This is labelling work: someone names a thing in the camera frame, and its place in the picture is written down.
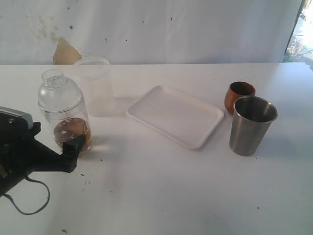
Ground stainless steel cup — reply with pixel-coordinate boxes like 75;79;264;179
229;96;278;156

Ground white rectangular tray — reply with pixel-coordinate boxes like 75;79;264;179
126;86;224;149

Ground clear domed shaker lid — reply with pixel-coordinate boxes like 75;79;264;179
38;69;84;114

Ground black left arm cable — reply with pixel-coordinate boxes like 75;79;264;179
2;177;51;215

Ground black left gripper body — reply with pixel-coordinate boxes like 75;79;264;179
0;115;59;193

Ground clear plastic shaker cup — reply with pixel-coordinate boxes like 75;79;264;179
41;100;92;154

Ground translucent plastic container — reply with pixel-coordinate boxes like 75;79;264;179
73;57;115;117

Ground brown almonds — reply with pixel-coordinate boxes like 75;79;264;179
53;117;92;153

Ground brown wooden cup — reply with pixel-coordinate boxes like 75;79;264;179
224;81;256;115

